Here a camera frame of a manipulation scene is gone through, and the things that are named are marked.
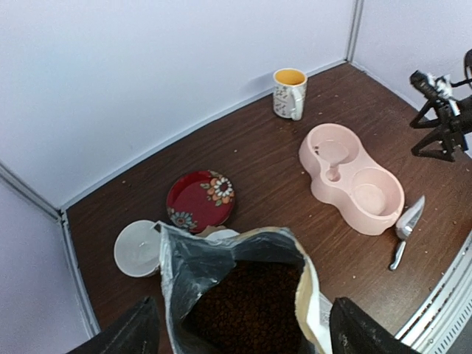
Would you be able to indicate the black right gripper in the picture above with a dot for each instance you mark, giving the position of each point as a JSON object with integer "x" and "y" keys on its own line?
{"x": 450, "y": 134}

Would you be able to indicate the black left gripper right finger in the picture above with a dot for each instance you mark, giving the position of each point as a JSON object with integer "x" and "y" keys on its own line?
{"x": 353, "y": 331}

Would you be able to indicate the floral mug yellow inside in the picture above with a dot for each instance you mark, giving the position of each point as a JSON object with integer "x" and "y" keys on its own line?
{"x": 290, "y": 86}

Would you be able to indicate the pink double pet bowl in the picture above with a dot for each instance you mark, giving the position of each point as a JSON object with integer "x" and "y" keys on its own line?
{"x": 369, "y": 198}

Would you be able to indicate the left aluminium wall post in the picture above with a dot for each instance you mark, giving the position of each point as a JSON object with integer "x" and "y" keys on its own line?
{"x": 42, "y": 290}

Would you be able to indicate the aluminium front rail frame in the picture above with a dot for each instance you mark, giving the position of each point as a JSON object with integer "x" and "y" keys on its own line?
{"x": 439, "y": 321}

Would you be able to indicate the right aluminium wall post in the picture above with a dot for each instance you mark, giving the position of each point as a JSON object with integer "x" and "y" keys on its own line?
{"x": 358, "y": 7}

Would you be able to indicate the white ceramic bowl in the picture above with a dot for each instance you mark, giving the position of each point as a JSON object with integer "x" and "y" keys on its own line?
{"x": 137, "y": 249}

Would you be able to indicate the brown pet food bag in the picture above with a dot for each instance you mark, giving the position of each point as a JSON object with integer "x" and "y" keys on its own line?
{"x": 192, "y": 265}

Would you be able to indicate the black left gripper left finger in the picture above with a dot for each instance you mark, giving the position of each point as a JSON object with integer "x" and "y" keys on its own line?
{"x": 135, "y": 331}

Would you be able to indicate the metal food scoop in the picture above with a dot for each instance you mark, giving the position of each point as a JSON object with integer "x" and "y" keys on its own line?
{"x": 404, "y": 227}

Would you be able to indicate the small patterned cup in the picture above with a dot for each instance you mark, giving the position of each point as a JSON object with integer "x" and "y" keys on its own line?
{"x": 200, "y": 199}

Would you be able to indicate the aluminium wall post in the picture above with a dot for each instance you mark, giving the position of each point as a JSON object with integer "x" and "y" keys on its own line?
{"x": 42, "y": 290}
{"x": 358, "y": 7}

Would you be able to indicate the brown kibble pet food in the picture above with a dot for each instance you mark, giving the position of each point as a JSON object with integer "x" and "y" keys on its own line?
{"x": 251, "y": 310}

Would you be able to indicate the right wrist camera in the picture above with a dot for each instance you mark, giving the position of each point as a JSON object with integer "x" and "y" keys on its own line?
{"x": 438, "y": 88}

